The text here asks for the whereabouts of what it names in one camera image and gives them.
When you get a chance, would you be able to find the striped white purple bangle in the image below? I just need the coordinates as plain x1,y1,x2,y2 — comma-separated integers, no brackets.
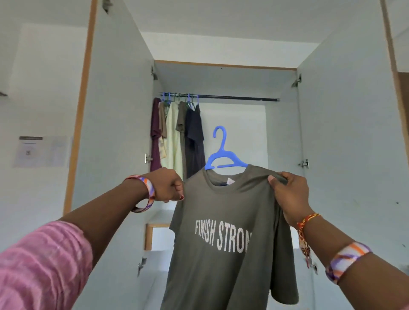
325,241,373,285

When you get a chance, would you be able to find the black NASA t-shirt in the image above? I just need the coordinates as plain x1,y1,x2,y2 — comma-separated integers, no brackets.
184,104,207,180

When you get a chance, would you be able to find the striped orange purple bangle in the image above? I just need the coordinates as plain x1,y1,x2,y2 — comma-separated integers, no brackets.
123,174,157,213

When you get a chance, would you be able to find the person's left forearm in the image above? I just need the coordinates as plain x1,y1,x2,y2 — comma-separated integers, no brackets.
60,182,151,268

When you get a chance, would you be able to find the dark metal wardrobe rod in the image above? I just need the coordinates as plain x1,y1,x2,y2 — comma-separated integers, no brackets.
160,92,281,103

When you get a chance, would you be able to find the light yellow shirt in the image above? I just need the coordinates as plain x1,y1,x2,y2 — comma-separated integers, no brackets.
162,101,185,181

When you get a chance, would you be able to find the person's right hand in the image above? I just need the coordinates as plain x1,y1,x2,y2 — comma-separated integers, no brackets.
267,171,316,228

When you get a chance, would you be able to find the purple tree-print t-shirt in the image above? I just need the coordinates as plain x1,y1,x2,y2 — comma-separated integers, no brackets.
150,97,163,173

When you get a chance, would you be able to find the white notice with dark header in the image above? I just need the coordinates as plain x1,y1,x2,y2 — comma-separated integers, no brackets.
13,135,69,169

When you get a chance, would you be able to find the beige garment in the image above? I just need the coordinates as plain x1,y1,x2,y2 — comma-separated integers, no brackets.
158,101,169,161

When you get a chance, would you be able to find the person's right forearm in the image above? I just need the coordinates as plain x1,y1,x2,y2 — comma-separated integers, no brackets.
300,217,409,310

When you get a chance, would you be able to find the person's left hand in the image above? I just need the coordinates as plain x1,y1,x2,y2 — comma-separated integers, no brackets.
144,167,186,204

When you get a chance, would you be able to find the olive green printed t-shirt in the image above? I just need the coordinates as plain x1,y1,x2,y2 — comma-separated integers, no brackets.
160,164,300,310

